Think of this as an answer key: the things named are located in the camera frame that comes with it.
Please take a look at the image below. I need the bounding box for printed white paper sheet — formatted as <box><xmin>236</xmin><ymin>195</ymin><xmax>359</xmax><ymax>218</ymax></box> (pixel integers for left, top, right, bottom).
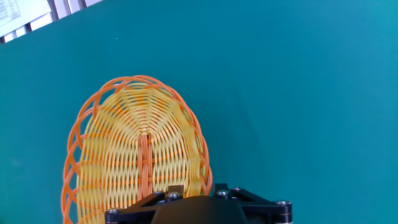
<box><xmin>0</xmin><ymin>0</ymin><xmax>52</xmax><ymax>38</ymax></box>

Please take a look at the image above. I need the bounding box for green table mat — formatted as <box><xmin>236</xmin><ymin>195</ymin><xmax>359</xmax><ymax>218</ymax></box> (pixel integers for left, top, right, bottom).
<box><xmin>0</xmin><ymin>0</ymin><xmax>398</xmax><ymax>224</ymax></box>

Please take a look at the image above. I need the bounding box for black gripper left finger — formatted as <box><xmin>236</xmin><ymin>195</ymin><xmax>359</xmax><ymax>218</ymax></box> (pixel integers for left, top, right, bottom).
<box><xmin>104</xmin><ymin>185</ymin><xmax>185</xmax><ymax>224</ymax></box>

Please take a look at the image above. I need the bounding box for orange yellow woven basket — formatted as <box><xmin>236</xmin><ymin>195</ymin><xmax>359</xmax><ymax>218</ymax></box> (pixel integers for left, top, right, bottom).
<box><xmin>60</xmin><ymin>75</ymin><xmax>214</xmax><ymax>224</ymax></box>

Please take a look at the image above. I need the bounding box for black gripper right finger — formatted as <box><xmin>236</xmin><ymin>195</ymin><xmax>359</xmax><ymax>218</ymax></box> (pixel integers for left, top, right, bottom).
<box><xmin>213</xmin><ymin>183</ymin><xmax>293</xmax><ymax>224</ymax></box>

